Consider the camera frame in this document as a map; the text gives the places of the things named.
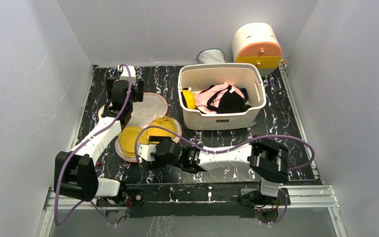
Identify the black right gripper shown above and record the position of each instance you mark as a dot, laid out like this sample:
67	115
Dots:
158	151

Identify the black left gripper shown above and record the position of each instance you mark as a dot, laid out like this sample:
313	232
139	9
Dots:
137	91

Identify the orange floral bra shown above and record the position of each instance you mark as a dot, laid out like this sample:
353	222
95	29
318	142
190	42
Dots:
154	106

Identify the yellow bra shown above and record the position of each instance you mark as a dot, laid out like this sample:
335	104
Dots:
125	142

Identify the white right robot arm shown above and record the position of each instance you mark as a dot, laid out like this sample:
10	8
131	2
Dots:
266	157

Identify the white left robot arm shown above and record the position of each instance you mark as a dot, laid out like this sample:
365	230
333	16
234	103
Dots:
75	171

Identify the pink bra in basket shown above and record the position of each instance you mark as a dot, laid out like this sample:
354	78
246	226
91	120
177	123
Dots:
202	97

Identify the black bra in basket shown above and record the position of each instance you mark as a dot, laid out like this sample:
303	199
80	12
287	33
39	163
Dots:
227	101

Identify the white mesh cylinder bag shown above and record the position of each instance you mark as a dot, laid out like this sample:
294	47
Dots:
211	56

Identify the yellow garment in basket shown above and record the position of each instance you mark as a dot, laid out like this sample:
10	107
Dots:
188	99

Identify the cream perforated plastic basket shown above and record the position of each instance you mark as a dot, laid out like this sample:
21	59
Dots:
198	78

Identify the dark blue garment in basket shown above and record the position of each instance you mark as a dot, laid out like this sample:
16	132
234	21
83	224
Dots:
245	94

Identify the cream orange drawer box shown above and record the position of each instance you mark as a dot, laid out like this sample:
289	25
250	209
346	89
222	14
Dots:
256	43

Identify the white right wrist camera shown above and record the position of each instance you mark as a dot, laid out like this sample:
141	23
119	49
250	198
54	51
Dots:
146	152

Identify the aluminium front frame rail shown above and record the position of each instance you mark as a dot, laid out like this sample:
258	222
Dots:
303	196

